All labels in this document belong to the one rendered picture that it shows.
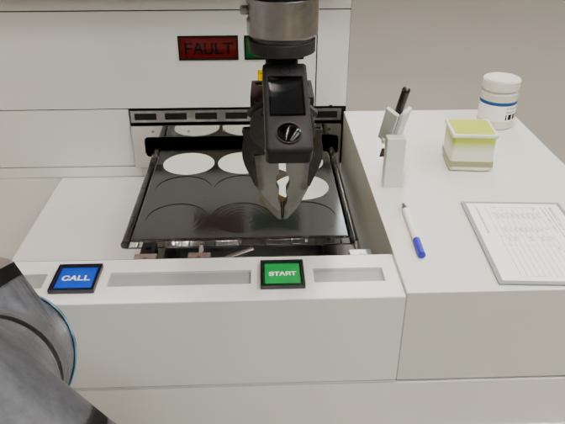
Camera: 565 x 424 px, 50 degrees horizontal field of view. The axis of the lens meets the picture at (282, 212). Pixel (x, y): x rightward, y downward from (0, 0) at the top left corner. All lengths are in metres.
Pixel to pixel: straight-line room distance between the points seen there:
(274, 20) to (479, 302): 0.42
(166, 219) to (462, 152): 0.51
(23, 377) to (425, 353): 0.53
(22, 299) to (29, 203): 0.91
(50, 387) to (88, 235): 0.75
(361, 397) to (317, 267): 0.19
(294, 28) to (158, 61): 0.67
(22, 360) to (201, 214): 0.63
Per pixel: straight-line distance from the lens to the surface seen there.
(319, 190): 1.12
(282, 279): 0.77
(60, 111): 1.36
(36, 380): 0.45
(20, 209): 1.49
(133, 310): 0.77
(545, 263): 0.86
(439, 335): 0.82
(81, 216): 1.25
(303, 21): 0.64
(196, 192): 1.12
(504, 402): 0.93
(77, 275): 0.82
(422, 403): 0.90
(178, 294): 0.76
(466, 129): 1.07
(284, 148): 0.59
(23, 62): 1.35
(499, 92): 1.25
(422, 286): 0.78
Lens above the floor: 1.42
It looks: 30 degrees down
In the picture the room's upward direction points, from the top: straight up
